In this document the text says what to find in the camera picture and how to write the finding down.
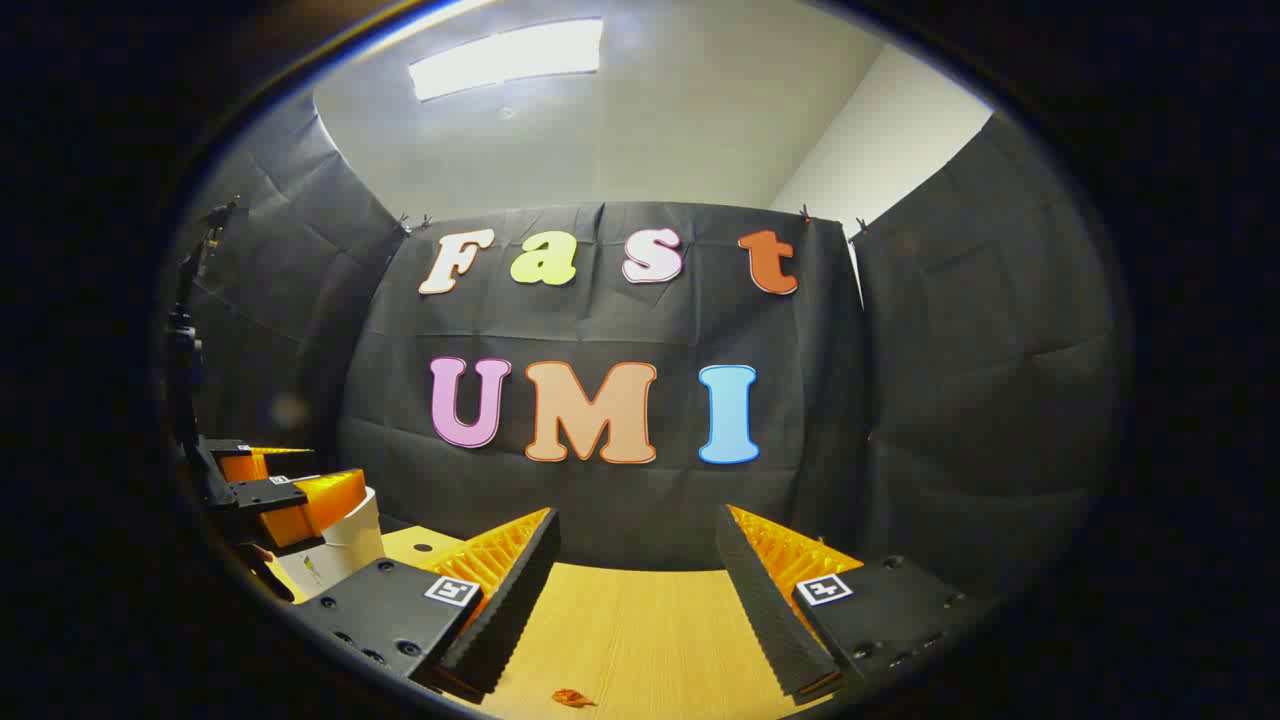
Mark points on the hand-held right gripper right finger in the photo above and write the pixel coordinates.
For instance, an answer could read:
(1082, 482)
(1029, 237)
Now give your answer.
(765, 600)

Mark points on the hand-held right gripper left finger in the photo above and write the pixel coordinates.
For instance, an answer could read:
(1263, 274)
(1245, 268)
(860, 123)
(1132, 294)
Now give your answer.
(510, 600)

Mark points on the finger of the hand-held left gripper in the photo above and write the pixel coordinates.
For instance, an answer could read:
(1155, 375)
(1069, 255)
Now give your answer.
(270, 462)
(320, 500)

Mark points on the white desktop garbage bin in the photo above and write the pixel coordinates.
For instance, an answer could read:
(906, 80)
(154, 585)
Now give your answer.
(350, 545)

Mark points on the orange paper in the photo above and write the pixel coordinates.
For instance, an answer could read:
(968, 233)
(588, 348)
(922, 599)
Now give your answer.
(572, 697)

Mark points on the wooden desktop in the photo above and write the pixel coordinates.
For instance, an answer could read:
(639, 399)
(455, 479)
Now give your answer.
(640, 640)

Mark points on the black backdrop cloth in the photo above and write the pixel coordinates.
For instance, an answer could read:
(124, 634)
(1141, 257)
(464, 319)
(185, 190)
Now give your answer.
(600, 330)

